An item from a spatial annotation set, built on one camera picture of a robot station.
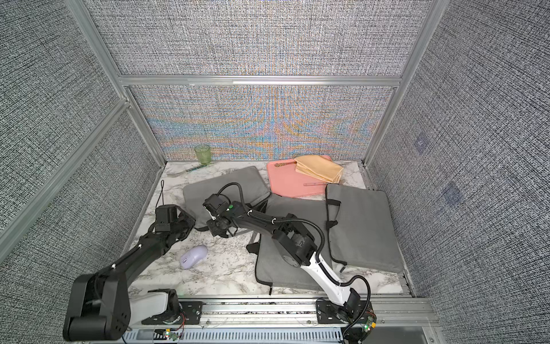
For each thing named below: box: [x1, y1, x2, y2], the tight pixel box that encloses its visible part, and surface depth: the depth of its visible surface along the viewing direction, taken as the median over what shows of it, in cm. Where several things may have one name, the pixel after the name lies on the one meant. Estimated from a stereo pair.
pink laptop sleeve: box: [266, 154, 333, 198], surface depth 113 cm
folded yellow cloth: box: [293, 154, 344, 184], surface depth 119 cm
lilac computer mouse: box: [179, 245, 208, 269], surface depth 86 cm
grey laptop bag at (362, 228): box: [325, 183, 404, 274], surface depth 94 cm
